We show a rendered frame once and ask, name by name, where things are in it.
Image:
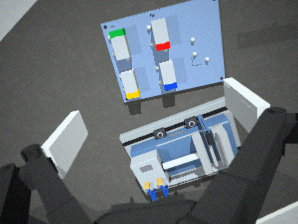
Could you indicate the white block with red end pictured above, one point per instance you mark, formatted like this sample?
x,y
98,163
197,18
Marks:
x,y
160,34

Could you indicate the white block with blue end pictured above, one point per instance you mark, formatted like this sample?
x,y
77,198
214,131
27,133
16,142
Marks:
x,y
168,74

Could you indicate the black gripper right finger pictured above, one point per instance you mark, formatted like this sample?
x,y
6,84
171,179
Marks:
x,y
236,196

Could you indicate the white block with green end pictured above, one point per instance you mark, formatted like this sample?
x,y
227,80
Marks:
x,y
120,44

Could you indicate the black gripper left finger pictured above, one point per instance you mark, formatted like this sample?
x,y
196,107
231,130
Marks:
x,y
16,184

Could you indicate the white block with yellow end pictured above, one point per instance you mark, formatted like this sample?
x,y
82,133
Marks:
x,y
130,83

